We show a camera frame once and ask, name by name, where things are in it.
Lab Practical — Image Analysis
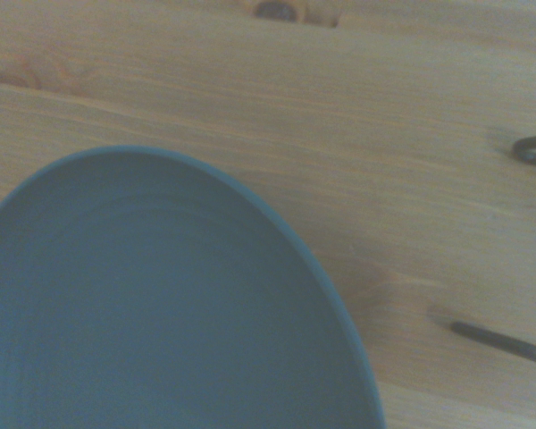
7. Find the teal round plate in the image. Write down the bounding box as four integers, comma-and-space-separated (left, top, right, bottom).
0, 145, 388, 429

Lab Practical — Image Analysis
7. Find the black wire plate stand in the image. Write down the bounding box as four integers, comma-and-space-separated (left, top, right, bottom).
449, 132, 536, 370

